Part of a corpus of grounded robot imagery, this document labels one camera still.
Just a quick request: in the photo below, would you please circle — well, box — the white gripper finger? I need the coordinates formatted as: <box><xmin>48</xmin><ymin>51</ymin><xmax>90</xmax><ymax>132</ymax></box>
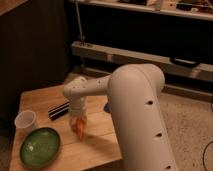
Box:
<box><xmin>69</xmin><ymin>119</ymin><xmax>76</xmax><ymax>132</ymax></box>
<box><xmin>82</xmin><ymin>116</ymin><xmax>88</xmax><ymax>132</ymax></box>

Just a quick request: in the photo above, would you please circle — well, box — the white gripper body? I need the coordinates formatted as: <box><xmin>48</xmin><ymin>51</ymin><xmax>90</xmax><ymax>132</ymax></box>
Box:
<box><xmin>68</xmin><ymin>98</ymin><xmax>86</xmax><ymax>119</ymax></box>

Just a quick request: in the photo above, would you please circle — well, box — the orange pepper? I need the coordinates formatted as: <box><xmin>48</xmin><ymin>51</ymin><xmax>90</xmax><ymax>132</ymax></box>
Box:
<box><xmin>76</xmin><ymin>118</ymin><xmax>84</xmax><ymax>141</ymax></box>

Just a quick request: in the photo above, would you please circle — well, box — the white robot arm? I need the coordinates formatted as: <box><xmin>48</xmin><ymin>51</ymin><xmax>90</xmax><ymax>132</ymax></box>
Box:
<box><xmin>63</xmin><ymin>64</ymin><xmax>178</xmax><ymax>171</ymax></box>

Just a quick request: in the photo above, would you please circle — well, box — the black striped box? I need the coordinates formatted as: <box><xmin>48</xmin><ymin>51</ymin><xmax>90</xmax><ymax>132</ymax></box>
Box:
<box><xmin>48</xmin><ymin>102</ymin><xmax>69</xmax><ymax>120</ymax></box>

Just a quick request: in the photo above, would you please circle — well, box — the blue sponge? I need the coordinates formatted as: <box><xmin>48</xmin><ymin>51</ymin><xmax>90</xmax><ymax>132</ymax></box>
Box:
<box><xmin>103</xmin><ymin>103</ymin><xmax>110</xmax><ymax>113</ymax></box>

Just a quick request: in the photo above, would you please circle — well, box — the wooden table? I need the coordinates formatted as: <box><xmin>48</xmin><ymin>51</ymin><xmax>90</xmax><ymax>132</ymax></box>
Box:
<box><xmin>8</xmin><ymin>83</ymin><xmax>123</xmax><ymax>171</ymax></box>

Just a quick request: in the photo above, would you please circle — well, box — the clear plastic cup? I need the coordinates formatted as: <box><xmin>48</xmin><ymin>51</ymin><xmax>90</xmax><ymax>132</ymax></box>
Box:
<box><xmin>14</xmin><ymin>110</ymin><xmax>37</xmax><ymax>133</ymax></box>

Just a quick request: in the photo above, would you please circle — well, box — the metal pole stand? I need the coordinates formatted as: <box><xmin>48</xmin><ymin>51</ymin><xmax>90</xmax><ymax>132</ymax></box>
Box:
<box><xmin>74</xmin><ymin>0</ymin><xmax>91</xmax><ymax>47</ymax></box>

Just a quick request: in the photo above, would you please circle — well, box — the upper shelf with clutter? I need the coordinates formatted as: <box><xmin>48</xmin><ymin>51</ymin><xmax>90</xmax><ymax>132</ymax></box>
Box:
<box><xmin>69</xmin><ymin>0</ymin><xmax>213</xmax><ymax>22</ymax></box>

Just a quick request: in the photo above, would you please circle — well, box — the low white shelf rail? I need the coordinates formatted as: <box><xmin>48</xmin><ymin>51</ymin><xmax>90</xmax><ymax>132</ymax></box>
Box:
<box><xmin>71</xmin><ymin>41</ymin><xmax>213</xmax><ymax>82</ymax></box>

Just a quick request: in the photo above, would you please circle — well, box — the black handle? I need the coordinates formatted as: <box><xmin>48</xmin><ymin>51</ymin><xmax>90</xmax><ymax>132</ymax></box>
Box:
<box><xmin>169</xmin><ymin>57</ymin><xmax>201</xmax><ymax>68</ymax></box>

